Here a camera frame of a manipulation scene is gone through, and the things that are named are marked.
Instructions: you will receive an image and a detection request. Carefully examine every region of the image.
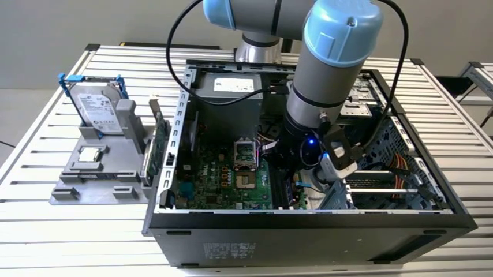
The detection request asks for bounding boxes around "black RAM slot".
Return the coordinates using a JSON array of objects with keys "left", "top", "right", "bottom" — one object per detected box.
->
[
  {"left": 273, "top": 170, "right": 285, "bottom": 210},
  {"left": 269, "top": 169, "right": 281, "bottom": 210},
  {"left": 278, "top": 173, "right": 289, "bottom": 210},
  {"left": 284, "top": 173, "right": 296, "bottom": 211}
]

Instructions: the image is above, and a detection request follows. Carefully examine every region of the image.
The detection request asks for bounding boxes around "black round case speaker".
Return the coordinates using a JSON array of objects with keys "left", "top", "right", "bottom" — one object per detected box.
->
[{"left": 265, "top": 122, "right": 286, "bottom": 139}]

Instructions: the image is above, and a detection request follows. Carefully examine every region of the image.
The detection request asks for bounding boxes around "thin metal locking lever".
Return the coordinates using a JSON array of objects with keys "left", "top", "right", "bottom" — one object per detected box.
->
[{"left": 254, "top": 140, "right": 264, "bottom": 170}]

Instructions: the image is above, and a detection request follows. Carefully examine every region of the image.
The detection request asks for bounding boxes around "silver socket cover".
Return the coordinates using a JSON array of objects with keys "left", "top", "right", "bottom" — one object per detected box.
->
[{"left": 233, "top": 137, "right": 260, "bottom": 170}]

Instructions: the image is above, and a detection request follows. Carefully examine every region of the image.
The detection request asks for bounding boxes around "CPU socket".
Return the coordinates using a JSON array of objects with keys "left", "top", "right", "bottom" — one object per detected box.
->
[{"left": 236, "top": 170, "right": 258, "bottom": 190}]

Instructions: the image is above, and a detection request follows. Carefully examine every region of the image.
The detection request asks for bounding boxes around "grey power supply unit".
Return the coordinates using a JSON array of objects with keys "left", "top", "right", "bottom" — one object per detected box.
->
[{"left": 190, "top": 72, "right": 265, "bottom": 147}]

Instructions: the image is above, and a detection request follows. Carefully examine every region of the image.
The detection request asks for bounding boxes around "grey metal disk bay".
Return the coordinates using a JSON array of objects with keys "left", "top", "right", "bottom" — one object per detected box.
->
[{"left": 338, "top": 76, "right": 391, "bottom": 123}]

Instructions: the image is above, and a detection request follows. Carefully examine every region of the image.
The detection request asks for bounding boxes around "perforated metal disk bay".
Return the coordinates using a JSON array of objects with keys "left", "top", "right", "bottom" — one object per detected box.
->
[{"left": 326, "top": 115, "right": 444, "bottom": 211}]

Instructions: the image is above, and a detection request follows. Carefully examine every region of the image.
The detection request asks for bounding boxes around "green motherboard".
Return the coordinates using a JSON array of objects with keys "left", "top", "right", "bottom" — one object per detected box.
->
[{"left": 175, "top": 141, "right": 309, "bottom": 211}]

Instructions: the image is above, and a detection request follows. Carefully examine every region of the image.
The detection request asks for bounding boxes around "black PC case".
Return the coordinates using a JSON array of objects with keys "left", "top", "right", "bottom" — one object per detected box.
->
[{"left": 142, "top": 59, "right": 479, "bottom": 268}]

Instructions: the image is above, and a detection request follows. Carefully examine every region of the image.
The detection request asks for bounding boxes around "green graphics card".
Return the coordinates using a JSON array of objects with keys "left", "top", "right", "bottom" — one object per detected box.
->
[{"left": 139, "top": 92, "right": 173, "bottom": 190}]

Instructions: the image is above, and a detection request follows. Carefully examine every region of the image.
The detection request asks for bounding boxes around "silver CPU chip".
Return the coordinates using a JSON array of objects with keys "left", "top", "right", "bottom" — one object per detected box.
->
[{"left": 78, "top": 147, "right": 105, "bottom": 163}]

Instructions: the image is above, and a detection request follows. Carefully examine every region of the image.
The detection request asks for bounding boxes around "hard disk in blue carrier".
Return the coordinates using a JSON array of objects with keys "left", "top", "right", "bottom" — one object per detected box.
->
[{"left": 58, "top": 73, "right": 129, "bottom": 136}]

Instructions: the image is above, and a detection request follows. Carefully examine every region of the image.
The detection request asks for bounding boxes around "grey parts rack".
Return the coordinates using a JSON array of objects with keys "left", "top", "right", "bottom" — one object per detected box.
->
[{"left": 50, "top": 99, "right": 158, "bottom": 206}]

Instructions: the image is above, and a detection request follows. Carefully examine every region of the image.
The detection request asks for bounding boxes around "aluminium side table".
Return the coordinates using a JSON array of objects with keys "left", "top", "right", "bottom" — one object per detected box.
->
[{"left": 456, "top": 60, "right": 493, "bottom": 106}]

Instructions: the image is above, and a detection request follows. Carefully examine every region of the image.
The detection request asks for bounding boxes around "power supply wire bundle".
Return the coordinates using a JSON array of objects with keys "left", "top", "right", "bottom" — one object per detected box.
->
[{"left": 256, "top": 131, "right": 281, "bottom": 151}]

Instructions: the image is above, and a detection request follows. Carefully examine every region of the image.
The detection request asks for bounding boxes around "blue data wire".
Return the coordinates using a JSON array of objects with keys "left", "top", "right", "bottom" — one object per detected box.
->
[{"left": 294, "top": 181, "right": 326, "bottom": 193}]

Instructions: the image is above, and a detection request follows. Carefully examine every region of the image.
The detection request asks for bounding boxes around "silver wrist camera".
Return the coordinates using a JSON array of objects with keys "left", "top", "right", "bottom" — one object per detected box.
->
[{"left": 314, "top": 152, "right": 358, "bottom": 181}]

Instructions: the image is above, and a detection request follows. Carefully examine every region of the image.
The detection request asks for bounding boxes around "orange yellow wire bundle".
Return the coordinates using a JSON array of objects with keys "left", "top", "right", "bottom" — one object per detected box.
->
[{"left": 387, "top": 152, "right": 424, "bottom": 203}]

